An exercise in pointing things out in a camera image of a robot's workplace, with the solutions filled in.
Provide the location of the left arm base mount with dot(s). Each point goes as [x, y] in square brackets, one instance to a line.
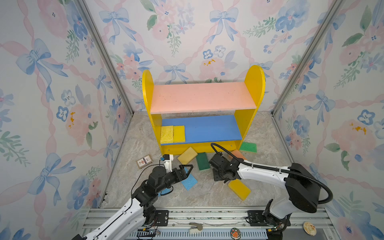
[159, 218]

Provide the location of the dark green scrub sponge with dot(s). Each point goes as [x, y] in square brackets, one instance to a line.
[203, 162]

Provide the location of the beige clip on rail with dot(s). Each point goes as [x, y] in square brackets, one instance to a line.
[195, 228]

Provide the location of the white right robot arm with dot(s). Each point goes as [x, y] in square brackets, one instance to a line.
[301, 193]

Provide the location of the round sticker badge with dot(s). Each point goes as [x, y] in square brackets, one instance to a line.
[235, 234]

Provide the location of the light blue sponge left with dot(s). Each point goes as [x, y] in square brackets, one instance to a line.
[166, 191]

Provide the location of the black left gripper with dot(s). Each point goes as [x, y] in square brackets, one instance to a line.
[182, 175]

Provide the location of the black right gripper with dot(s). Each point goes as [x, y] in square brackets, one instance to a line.
[215, 177]

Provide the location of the pale yellow sponge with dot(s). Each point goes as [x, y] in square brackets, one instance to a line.
[186, 157]

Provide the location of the round beige disc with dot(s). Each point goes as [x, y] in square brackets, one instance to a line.
[309, 228]

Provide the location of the porous yellow sponge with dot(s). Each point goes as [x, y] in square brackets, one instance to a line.
[167, 135]

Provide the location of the pink orange sponge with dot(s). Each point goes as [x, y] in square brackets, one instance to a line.
[238, 155]

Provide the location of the pink upper shelf board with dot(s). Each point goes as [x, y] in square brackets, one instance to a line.
[195, 98]

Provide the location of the yellow shelf unit frame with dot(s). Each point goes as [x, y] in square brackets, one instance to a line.
[210, 112]

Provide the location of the yellow scrub sponge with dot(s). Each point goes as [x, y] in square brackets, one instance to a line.
[179, 134]

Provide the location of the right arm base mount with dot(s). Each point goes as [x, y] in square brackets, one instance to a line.
[258, 218]

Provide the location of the light blue sponge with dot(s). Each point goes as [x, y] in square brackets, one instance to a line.
[189, 182]
[166, 191]

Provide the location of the light blue sponge right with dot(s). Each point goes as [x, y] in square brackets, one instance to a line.
[189, 182]

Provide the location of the small playing card box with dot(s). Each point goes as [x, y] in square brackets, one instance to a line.
[144, 161]

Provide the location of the yellow sponge on floor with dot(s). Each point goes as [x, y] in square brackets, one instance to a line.
[240, 189]

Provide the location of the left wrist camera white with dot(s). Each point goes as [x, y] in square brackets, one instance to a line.
[167, 161]

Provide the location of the bright green scrub sponge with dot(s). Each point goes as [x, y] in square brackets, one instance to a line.
[249, 147]

